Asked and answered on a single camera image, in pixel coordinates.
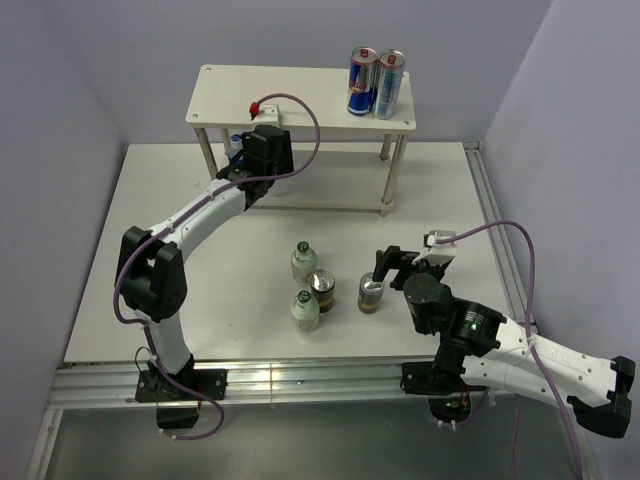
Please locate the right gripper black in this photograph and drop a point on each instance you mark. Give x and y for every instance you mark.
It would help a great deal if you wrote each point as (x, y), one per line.
(393, 258)

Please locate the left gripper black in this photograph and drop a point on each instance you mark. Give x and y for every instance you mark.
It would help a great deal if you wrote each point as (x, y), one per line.
(285, 164)

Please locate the Pocari Sweat bottle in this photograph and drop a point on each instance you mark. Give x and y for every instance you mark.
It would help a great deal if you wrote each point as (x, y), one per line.
(280, 188)
(236, 150)

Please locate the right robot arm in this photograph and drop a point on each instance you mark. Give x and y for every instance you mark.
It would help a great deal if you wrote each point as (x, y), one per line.
(481, 347)

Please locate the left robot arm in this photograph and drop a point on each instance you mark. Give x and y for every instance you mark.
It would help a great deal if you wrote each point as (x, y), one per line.
(151, 286)

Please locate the white two-tier shelf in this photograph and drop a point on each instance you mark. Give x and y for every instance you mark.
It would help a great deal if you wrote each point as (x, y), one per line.
(358, 159)

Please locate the grey coffee can right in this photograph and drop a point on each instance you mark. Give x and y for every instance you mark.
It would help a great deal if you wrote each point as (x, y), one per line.
(370, 294)

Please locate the black coffee can left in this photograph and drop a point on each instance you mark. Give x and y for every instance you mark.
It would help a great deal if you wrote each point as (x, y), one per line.
(322, 283)

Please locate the green cap glass bottle far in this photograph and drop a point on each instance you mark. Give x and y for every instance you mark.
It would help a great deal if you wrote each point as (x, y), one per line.
(304, 262)

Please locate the green cap glass bottle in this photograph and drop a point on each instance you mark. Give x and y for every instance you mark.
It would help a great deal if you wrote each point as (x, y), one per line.
(305, 311)
(304, 262)

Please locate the green cap glass bottle near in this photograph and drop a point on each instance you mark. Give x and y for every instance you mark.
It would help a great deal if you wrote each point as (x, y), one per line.
(305, 311)

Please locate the blue Red Bull can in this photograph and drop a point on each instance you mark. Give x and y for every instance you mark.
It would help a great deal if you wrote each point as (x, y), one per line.
(362, 73)

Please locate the silver Red Bull can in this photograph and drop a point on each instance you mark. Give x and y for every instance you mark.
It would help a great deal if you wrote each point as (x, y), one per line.
(390, 70)

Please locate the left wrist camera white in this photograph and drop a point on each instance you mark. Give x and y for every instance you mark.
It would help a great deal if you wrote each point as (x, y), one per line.
(264, 114)

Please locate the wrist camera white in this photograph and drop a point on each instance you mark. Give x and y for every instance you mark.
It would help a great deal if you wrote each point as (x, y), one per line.
(440, 248)
(264, 114)

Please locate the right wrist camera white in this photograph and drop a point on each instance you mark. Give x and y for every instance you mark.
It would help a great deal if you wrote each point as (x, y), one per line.
(440, 248)

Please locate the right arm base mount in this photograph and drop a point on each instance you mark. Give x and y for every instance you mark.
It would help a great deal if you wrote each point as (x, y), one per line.
(452, 403)

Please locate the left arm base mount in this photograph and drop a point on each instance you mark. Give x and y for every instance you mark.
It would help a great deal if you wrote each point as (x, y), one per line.
(178, 409)

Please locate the aluminium front rail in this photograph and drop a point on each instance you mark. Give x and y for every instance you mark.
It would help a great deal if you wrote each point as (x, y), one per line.
(294, 419)

